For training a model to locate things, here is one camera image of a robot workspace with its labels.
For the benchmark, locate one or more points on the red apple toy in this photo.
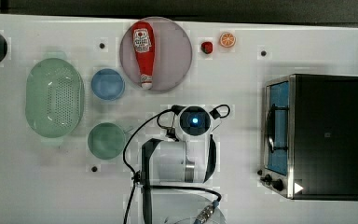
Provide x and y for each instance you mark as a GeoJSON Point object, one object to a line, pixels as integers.
{"type": "Point", "coordinates": [207, 47]}

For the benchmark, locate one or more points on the green colander basket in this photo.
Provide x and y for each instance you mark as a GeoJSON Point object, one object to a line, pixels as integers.
{"type": "Point", "coordinates": [54, 99]}

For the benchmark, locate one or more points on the black toaster oven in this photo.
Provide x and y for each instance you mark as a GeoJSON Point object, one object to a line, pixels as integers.
{"type": "Point", "coordinates": [310, 137]}

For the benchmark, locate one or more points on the blue bowl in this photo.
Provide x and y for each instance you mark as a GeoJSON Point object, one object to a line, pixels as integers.
{"type": "Point", "coordinates": [107, 84]}

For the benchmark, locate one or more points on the grey round plate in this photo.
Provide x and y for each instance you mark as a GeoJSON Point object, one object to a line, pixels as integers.
{"type": "Point", "coordinates": [173, 55]}

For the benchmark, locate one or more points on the red ketchup bottle toy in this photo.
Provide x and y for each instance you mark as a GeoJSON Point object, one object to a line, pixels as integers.
{"type": "Point", "coordinates": [143, 41]}

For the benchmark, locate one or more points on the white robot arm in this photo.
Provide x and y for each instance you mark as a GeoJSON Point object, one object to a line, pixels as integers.
{"type": "Point", "coordinates": [189, 154]}

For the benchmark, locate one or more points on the orange slice toy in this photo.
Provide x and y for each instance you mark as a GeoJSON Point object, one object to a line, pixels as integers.
{"type": "Point", "coordinates": [227, 40]}

